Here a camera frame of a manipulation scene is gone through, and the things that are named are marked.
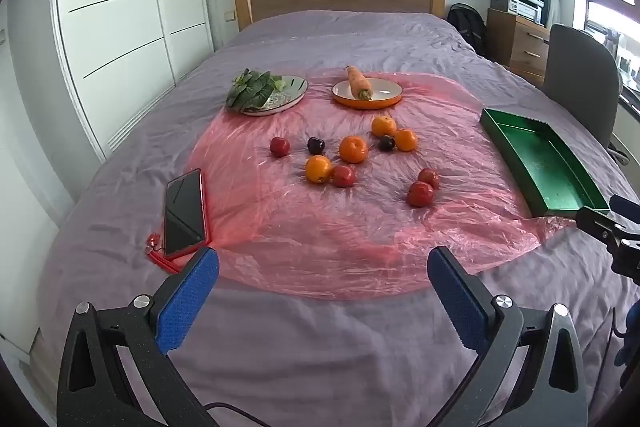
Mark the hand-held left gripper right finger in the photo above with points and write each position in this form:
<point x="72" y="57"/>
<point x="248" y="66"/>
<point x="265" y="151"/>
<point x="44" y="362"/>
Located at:
<point x="455" y="297"/>

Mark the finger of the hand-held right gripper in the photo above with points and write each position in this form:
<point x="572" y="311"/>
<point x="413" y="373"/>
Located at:
<point x="597" y="219"/>
<point x="627" y="207"/>

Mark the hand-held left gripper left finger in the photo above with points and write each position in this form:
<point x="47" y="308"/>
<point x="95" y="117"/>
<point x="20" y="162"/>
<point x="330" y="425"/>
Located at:
<point x="190" y="297"/>

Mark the green tray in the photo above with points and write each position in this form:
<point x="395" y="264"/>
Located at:
<point x="545" y="167"/>

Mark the red apple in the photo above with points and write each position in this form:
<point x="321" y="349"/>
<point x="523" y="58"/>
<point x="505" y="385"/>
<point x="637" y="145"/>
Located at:
<point x="344" y="176"/>
<point x="280" y="147"/>
<point x="420" y="195"/>
<point x="429" y="177"/>

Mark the orange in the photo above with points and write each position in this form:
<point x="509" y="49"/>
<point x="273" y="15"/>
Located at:
<point x="318" y="169"/>
<point x="353" y="149"/>
<point x="383" y="126"/>
<point x="405" y="140"/>

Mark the dark plum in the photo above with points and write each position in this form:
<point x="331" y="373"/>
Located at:
<point x="315" y="145"/>
<point x="386" y="143"/>

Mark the smartphone in red case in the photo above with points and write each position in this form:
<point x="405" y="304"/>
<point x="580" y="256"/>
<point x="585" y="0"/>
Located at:
<point x="184" y="212"/>

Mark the pink plastic sheet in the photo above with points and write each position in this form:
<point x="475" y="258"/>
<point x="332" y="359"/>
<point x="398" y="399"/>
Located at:
<point x="300" y="232"/>

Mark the grey chair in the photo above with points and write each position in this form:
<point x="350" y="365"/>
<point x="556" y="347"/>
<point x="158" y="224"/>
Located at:
<point x="580" y="82"/>

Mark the wooden dresser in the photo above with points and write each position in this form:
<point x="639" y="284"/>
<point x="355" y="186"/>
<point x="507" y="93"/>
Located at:
<point x="520" y="42"/>

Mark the leafy green vegetable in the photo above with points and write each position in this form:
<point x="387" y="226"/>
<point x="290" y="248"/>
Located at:
<point x="250" y="92"/>

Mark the orange-rimmed plate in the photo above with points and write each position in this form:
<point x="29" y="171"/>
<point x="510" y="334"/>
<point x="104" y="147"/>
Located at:
<point x="385" y="89"/>

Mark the white printer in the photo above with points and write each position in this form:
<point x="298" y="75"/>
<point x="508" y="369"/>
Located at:
<point x="527" y="7"/>

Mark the patterned white plate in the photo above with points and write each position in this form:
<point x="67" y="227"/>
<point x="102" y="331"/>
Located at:
<point x="292" y="89"/>

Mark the black backpack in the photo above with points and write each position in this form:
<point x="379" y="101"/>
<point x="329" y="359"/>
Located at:
<point x="467" y="27"/>

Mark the carrot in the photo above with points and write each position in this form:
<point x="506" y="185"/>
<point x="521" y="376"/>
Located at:
<point x="357" y="82"/>

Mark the white wardrobe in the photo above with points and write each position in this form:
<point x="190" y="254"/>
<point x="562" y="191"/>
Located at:
<point x="125" y="7"/>

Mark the wall socket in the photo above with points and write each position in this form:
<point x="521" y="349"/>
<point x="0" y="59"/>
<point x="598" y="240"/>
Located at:
<point x="230" y="15"/>

